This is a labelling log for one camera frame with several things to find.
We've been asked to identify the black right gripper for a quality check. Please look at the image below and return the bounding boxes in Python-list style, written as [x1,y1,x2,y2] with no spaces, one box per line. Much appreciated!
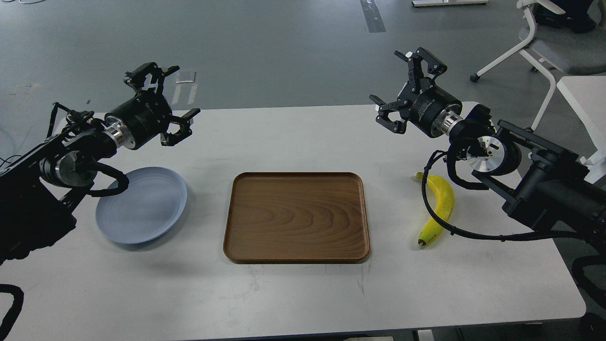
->
[369,47,463,139]

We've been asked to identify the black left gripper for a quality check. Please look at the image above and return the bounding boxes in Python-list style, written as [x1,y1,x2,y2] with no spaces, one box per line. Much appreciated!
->
[104,62,201,151]

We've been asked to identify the blue round plate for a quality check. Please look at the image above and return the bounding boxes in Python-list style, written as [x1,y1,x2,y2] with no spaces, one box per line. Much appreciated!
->
[96,167,187,245]

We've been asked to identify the yellow banana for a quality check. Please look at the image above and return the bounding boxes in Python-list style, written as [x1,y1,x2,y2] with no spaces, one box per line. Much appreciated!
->
[418,174,456,246]

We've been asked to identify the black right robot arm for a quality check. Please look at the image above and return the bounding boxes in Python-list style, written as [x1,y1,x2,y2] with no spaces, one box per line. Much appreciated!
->
[370,47,605,253]

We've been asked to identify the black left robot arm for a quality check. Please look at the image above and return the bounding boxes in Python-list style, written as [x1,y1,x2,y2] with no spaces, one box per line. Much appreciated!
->
[0,62,200,261]

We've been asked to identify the white grey office chair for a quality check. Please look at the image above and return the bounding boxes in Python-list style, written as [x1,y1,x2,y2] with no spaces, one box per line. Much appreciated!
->
[470,0,606,130]

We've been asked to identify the brown wooden tray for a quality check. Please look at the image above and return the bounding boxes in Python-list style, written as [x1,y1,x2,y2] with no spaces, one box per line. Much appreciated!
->
[223,172,371,264]

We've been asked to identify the white side table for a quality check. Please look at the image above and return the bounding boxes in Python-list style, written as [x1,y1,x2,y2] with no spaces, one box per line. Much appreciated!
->
[557,75,606,183]

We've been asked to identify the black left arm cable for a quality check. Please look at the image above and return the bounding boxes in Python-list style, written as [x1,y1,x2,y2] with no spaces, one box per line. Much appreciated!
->
[85,161,130,197]

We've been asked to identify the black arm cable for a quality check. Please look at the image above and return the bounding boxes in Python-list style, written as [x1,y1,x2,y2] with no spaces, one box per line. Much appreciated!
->
[85,161,130,197]
[420,150,606,243]

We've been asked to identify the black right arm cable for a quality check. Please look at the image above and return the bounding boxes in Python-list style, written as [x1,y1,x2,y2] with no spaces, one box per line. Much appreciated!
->
[420,150,606,243]

